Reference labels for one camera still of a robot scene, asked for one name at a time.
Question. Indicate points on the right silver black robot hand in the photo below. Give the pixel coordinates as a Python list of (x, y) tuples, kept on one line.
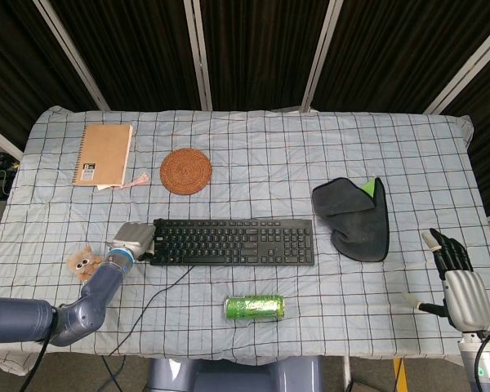
[(469, 298)]

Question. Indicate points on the white table leg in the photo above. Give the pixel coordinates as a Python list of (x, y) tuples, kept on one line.
[(347, 369)]

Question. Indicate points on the white partition frame post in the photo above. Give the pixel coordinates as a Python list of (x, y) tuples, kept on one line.
[(198, 53), (322, 53), (73, 53), (465, 77), (2, 139)]

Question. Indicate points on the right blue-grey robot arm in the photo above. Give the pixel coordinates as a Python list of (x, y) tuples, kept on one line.
[(469, 367)]

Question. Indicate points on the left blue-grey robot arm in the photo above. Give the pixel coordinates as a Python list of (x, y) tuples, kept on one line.
[(85, 298)]

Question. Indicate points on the dark grey microfibre cloth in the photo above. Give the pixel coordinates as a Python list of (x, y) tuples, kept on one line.
[(359, 228)]

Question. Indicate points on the brown spiral notebook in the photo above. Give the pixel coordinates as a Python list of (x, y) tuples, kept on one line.
[(104, 155)]

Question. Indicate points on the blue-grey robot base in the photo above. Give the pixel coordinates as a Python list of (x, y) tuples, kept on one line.
[(228, 375)]

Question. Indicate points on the green energy drink can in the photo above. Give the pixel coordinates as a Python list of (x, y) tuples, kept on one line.
[(255, 307)]

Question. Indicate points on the blue checked tablecloth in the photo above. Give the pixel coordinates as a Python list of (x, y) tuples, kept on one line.
[(269, 163)]

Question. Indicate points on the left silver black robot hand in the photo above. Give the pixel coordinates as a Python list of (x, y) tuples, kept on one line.
[(134, 239)]

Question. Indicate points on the round woven rattan coaster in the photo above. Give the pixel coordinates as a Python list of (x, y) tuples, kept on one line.
[(185, 170)]

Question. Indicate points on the black computer keyboard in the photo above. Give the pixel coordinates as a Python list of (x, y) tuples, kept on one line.
[(237, 261)]

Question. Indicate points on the pink tassel bookmark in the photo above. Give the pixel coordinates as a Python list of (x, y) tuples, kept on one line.
[(141, 179)]

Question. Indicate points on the small brown plush toy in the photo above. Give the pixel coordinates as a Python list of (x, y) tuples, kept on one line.
[(85, 263)]

